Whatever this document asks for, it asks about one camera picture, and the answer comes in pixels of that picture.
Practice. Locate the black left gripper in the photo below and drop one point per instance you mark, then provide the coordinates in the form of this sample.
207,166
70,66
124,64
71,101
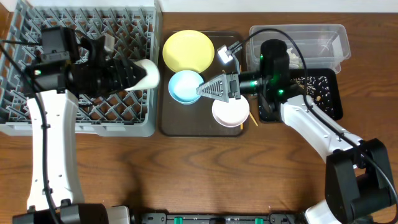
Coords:
115,78

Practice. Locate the yellow plate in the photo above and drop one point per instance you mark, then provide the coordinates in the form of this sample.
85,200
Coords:
188,50

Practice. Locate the clear plastic bin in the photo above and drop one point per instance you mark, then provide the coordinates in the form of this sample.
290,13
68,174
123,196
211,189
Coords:
322,45

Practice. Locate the dark brown serving tray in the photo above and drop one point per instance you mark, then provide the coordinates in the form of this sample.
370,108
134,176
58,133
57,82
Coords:
196,120

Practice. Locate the light blue bowl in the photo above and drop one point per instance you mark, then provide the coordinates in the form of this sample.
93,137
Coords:
182,87

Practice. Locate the white wrapper waste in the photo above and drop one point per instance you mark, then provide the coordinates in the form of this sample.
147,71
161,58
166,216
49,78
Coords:
294,60

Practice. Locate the white green cup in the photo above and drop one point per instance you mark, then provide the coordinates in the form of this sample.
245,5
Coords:
152,78

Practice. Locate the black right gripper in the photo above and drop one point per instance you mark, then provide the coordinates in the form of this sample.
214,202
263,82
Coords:
222,88

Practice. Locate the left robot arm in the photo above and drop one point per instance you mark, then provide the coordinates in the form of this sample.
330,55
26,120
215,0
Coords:
70,66

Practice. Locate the grey dishwasher rack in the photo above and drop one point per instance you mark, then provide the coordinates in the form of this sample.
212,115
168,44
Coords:
137,32

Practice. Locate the black waste tray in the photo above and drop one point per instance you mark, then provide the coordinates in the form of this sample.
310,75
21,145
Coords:
323,93

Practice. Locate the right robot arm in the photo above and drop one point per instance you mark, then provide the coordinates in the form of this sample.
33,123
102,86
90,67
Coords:
358,179

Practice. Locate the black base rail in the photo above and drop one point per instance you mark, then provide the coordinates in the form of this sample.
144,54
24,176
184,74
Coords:
163,218

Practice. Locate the left wooden chopstick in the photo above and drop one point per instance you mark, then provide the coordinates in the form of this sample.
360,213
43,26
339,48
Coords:
253,119

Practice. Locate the white pink bowl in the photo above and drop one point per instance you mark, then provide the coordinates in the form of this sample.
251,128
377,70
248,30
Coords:
232,113

